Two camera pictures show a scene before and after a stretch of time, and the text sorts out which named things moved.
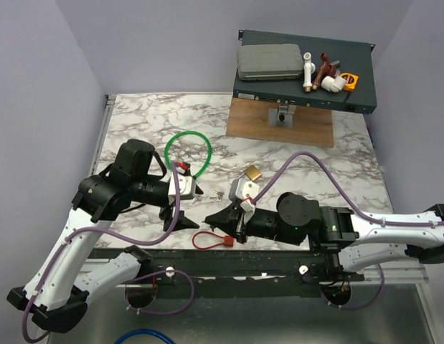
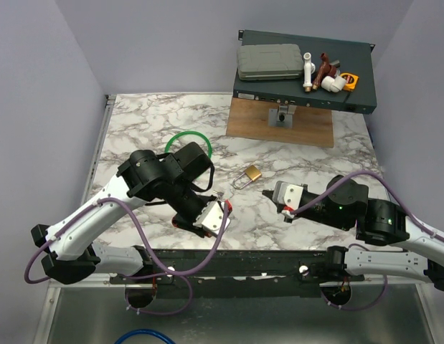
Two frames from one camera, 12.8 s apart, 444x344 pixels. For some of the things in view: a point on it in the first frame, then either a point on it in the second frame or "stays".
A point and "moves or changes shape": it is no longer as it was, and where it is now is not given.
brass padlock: x=252 y=173 stays
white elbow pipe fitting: x=331 y=84 stays
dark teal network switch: x=354 y=58 stays
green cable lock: x=174 y=135 stays
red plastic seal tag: x=228 y=240 moves or changes shape
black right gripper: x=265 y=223 to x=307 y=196
